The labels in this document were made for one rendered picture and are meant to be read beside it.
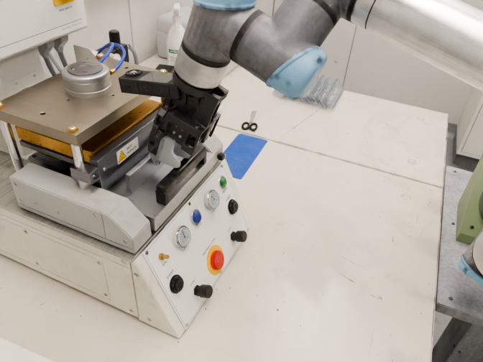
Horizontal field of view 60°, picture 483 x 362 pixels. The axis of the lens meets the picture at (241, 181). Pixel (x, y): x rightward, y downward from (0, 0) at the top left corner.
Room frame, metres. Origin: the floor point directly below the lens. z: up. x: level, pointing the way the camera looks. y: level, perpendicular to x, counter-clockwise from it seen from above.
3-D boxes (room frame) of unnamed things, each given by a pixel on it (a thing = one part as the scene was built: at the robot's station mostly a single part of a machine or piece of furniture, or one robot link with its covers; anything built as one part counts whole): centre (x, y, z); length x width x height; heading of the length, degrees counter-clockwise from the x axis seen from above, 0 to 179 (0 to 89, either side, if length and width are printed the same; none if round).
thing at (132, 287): (0.69, 0.27, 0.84); 0.53 x 0.37 x 0.17; 69
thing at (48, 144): (0.68, 0.28, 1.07); 0.22 x 0.17 x 0.10; 159
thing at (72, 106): (0.71, 0.31, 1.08); 0.31 x 0.24 x 0.13; 159
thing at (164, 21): (1.67, 0.23, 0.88); 0.25 x 0.20 x 0.17; 63
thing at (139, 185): (0.66, 0.24, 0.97); 0.30 x 0.22 x 0.08; 69
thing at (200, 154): (0.61, 0.11, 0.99); 0.15 x 0.02 x 0.04; 159
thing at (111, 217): (0.52, 0.27, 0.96); 0.25 x 0.05 x 0.07; 69
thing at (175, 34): (1.48, 0.27, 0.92); 0.09 x 0.08 x 0.25; 10
